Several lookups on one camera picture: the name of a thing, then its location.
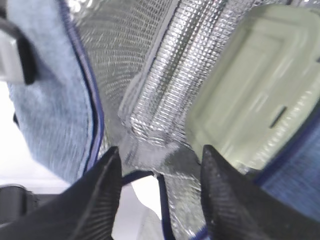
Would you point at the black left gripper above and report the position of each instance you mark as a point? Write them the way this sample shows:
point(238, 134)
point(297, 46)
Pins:
point(15, 202)

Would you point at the dark blue lunch bag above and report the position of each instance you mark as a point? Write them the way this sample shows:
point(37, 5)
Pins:
point(125, 73)

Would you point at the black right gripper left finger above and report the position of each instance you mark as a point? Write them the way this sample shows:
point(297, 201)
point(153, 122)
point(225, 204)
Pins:
point(85, 211)

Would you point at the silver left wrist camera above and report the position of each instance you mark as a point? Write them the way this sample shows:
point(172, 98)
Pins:
point(11, 70)

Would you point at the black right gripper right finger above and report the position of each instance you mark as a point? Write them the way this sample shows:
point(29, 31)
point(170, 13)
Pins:
point(235, 208)

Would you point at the green lidded glass container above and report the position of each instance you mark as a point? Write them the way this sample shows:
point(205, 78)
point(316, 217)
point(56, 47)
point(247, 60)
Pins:
point(263, 88)

